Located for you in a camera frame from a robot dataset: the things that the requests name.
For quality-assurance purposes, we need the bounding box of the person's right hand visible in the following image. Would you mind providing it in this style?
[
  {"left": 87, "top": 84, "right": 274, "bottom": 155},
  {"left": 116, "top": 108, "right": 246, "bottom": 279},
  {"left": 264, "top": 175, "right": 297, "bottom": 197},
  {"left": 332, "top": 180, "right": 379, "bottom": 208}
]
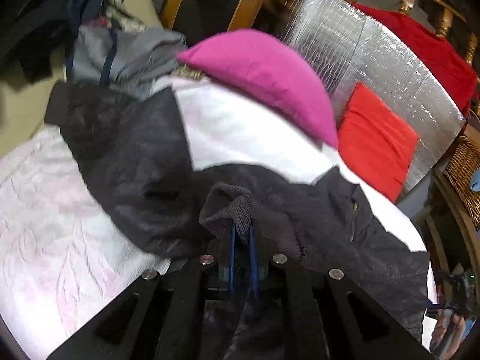
[{"left": 430, "top": 310, "right": 465, "bottom": 359}]

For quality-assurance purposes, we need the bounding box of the magenta pillow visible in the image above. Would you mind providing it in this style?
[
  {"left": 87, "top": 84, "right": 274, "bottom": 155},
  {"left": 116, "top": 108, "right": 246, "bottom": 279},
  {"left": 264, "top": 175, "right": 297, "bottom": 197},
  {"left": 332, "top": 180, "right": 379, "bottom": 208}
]
[{"left": 177, "top": 29, "right": 338, "bottom": 148}]

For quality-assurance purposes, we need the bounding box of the red blanket on railing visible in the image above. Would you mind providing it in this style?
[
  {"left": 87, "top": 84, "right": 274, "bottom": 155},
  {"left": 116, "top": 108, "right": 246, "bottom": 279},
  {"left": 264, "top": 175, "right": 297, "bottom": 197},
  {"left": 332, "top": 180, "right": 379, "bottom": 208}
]
[{"left": 353, "top": 3, "right": 478, "bottom": 116}]

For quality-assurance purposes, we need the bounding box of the white bedspread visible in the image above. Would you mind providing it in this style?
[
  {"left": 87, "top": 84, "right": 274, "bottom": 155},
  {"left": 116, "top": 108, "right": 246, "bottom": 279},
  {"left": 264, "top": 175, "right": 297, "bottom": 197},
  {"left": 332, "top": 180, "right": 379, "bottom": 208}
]
[{"left": 0, "top": 74, "right": 438, "bottom": 360}]

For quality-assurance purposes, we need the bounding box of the wicker basket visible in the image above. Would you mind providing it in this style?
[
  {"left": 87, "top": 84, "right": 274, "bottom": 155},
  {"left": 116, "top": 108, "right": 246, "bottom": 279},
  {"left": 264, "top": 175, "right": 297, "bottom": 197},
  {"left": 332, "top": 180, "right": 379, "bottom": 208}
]
[{"left": 444, "top": 135, "right": 479, "bottom": 230}]

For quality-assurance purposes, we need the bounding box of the red pillow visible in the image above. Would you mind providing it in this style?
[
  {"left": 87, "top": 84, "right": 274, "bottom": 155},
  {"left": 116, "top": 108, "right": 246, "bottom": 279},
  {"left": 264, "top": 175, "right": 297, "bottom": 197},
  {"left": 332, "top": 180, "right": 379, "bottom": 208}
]
[{"left": 338, "top": 83, "right": 419, "bottom": 203}]

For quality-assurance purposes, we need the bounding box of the silver foil insulation panel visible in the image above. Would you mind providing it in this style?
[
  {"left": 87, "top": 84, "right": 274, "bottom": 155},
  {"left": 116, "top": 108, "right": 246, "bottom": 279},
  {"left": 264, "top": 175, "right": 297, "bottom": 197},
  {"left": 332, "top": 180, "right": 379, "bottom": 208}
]
[{"left": 277, "top": 0, "right": 465, "bottom": 193}]

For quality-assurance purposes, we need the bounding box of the pile of dark clothes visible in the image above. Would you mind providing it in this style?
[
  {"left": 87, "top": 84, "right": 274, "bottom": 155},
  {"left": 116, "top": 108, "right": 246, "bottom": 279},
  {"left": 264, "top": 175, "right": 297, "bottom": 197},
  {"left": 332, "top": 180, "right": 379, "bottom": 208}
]
[{"left": 1, "top": 0, "right": 104, "bottom": 83}]

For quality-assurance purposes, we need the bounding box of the black quilted jacket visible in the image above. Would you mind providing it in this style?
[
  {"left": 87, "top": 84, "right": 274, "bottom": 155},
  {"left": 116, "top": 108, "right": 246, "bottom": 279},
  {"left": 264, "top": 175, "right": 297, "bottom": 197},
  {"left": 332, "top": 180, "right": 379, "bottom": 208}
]
[{"left": 45, "top": 82, "right": 429, "bottom": 359}]

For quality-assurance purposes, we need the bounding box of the wooden cabinet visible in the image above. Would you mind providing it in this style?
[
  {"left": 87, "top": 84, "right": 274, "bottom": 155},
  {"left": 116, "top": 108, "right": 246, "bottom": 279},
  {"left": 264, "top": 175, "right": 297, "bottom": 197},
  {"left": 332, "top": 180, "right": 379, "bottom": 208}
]
[{"left": 160, "top": 0, "right": 287, "bottom": 46}]

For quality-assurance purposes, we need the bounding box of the grey folded garment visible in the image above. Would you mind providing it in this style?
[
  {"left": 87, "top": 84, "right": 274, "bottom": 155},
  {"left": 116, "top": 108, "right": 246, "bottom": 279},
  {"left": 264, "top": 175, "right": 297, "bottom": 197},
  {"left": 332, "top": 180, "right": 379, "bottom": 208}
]
[{"left": 67, "top": 25, "right": 186, "bottom": 100}]

